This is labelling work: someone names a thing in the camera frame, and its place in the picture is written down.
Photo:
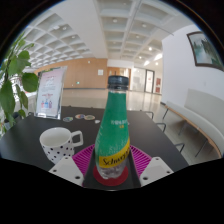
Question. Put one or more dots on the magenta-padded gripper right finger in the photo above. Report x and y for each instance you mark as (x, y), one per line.
(140, 159)

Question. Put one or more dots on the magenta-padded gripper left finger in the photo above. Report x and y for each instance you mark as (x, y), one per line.
(81, 159)

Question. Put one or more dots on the green drink bottle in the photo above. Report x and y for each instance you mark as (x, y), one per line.
(112, 133)

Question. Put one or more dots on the white dotted mug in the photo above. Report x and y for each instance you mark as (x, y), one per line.
(57, 143)

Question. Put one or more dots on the small white sticker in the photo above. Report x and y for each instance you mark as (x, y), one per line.
(97, 121)

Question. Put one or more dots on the small green round sticker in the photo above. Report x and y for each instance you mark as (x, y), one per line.
(67, 119)

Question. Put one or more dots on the clear acrylic sign stand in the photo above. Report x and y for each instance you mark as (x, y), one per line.
(50, 91)

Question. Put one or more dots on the long white bench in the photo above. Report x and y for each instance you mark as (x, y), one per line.
(203, 116)

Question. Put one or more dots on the group of ceiling lights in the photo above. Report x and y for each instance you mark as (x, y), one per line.
(150, 48)

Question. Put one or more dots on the green leafy potted plant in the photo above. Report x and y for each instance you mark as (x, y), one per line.
(15, 63)

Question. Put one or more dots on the dark framed wall picture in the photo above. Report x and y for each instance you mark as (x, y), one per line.
(206, 50)

